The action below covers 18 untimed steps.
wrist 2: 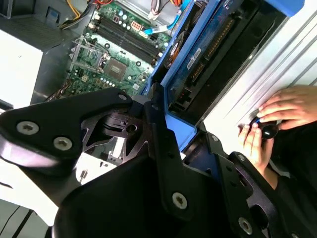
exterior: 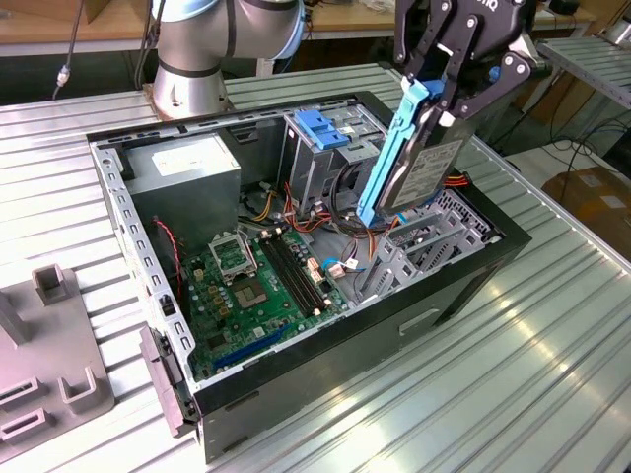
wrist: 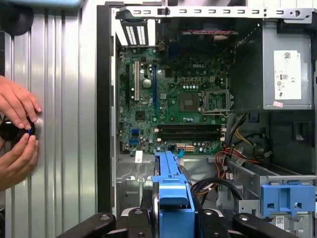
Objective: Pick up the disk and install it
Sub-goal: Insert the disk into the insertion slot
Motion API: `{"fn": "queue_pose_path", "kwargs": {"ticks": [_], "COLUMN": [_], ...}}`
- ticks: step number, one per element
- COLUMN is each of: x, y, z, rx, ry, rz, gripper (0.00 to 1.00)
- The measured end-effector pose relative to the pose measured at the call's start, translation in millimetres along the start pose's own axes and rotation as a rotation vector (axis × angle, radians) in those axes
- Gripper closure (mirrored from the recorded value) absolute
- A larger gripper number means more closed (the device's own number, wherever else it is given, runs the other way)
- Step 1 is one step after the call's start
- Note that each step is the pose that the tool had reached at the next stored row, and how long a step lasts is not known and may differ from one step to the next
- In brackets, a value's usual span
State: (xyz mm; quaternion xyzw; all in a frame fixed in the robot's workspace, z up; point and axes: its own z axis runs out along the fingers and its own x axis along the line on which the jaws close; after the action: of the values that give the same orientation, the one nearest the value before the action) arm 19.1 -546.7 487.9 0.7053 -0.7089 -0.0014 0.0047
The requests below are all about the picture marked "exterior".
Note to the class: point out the grey power supply unit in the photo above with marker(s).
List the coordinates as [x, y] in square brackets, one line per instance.
[187, 197]

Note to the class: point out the silver optical drive cage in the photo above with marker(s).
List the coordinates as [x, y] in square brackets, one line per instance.
[308, 172]

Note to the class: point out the blue expansion slot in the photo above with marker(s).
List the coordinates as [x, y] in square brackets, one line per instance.
[251, 347]

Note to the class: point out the square brown base plate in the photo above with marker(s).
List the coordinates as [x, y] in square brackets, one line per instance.
[148, 98]

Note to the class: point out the black open PC case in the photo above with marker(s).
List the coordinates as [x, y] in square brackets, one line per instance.
[345, 374]

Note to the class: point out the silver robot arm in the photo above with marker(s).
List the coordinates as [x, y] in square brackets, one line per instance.
[187, 49]

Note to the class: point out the hard disk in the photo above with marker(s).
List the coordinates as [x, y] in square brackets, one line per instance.
[424, 167]

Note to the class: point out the cardboard box on desk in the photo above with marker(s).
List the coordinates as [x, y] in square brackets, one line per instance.
[101, 10]

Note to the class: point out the blue plastic drive latch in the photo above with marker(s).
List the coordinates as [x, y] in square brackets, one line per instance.
[315, 130]

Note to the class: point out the silver disk bay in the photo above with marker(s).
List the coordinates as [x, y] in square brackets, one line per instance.
[394, 271]

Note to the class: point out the green motherboard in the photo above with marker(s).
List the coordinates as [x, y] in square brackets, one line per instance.
[236, 335]

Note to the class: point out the metal locking lever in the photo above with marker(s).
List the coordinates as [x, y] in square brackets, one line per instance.
[250, 253]

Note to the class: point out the metal slat side table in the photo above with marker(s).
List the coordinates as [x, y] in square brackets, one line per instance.
[591, 64]

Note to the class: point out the RAM slot white clips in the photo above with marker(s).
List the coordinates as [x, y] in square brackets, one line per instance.
[291, 277]
[304, 272]

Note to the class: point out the black case fan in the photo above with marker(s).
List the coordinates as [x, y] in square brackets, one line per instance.
[165, 268]

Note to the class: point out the long wooden desk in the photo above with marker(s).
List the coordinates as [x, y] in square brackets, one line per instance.
[345, 20]

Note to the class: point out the large brown cardboard box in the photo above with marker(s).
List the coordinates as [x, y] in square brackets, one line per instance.
[591, 197]

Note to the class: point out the grey parts rack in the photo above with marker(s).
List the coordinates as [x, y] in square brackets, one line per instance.
[59, 340]

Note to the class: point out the CPU socket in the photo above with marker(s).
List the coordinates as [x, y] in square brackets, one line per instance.
[251, 295]

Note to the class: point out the RAM slot black clips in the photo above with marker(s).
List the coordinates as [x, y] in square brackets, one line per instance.
[298, 275]
[284, 279]

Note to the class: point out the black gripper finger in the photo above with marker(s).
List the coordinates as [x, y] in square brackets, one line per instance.
[512, 66]
[419, 29]

